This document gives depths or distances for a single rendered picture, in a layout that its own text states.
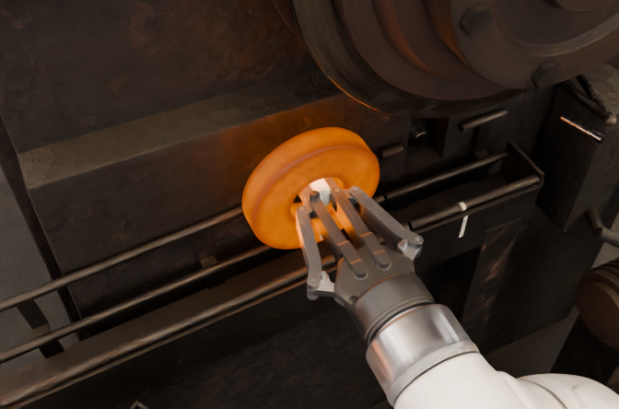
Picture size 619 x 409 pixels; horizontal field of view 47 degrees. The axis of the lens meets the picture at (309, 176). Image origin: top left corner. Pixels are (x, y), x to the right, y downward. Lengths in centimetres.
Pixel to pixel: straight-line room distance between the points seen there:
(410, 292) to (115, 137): 35
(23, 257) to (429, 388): 140
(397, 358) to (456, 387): 6
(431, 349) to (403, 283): 7
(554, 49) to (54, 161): 50
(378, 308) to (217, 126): 27
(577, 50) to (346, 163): 25
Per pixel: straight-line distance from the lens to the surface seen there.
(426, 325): 62
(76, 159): 77
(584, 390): 72
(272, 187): 72
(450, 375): 61
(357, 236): 71
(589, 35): 69
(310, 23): 60
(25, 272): 184
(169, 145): 76
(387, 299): 64
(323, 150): 72
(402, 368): 62
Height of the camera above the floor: 139
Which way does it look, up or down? 46 degrees down
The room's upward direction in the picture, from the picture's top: straight up
